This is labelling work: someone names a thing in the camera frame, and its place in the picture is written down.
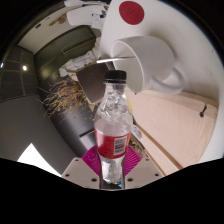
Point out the white plastic chair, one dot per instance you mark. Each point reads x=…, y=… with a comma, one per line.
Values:
x=83, y=15

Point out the clear red-labelled plastic bottle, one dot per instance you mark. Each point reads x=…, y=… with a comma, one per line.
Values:
x=111, y=133

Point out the round ceiling spotlight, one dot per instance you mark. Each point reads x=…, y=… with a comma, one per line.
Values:
x=24, y=68

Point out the plywood drawing board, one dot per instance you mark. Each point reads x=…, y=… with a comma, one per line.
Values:
x=173, y=123

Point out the metal spoon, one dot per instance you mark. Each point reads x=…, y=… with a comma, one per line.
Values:
x=113, y=60

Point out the white ceramic mug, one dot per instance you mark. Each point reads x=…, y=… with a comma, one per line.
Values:
x=153, y=56

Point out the flat round red coaster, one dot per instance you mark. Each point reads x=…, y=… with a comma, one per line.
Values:
x=131, y=12

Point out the yellow strip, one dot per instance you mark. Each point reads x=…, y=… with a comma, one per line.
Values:
x=129, y=106

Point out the dried plant in grey pot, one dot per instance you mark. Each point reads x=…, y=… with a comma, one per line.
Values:
x=91, y=80

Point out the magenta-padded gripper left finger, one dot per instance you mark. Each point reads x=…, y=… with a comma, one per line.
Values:
x=83, y=170

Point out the brown wooden figure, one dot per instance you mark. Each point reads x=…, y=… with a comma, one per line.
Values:
x=58, y=20

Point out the long ceiling light strip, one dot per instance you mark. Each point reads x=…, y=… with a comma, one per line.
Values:
x=35, y=158

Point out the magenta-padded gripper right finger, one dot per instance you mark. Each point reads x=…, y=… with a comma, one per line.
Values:
x=140, y=170

